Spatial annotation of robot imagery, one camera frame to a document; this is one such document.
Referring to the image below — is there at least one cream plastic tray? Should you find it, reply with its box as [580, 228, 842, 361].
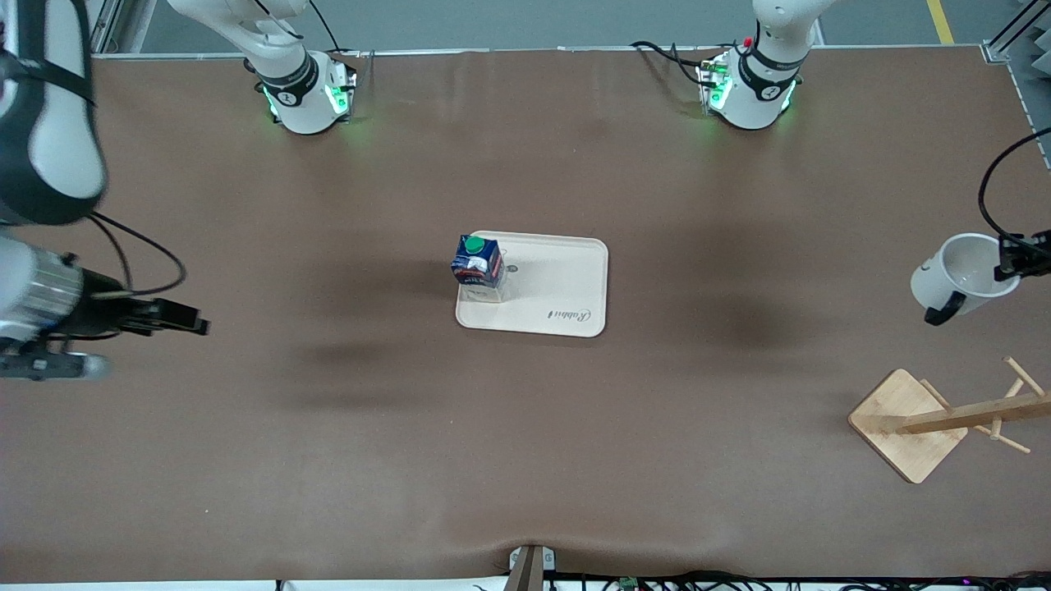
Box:
[455, 231, 609, 338]

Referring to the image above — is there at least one black base power cable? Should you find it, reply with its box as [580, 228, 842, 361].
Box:
[305, 0, 364, 79]
[630, 39, 725, 88]

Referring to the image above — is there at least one aluminium frame profile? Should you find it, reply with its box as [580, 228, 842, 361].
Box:
[989, 0, 1051, 68]
[85, 0, 158, 56]

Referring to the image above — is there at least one wooden cup rack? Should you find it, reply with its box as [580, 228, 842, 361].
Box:
[847, 355, 1051, 485]

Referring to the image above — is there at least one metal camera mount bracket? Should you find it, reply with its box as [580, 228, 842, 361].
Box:
[507, 544, 558, 591]

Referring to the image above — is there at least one blue milk carton green cap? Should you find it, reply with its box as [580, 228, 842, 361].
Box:
[450, 235, 505, 304]

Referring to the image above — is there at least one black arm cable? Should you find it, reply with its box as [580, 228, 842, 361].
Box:
[976, 126, 1051, 247]
[87, 211, 186, 298]

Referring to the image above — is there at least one white smiley cup black handle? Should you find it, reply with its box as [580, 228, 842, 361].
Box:
[910, 233, 1021, 327]

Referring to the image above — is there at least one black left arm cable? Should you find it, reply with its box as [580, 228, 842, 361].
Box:
[976, 126, 1051, 247]

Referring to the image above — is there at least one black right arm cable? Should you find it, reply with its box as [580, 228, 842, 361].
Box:
[87, 211, 186, 298]

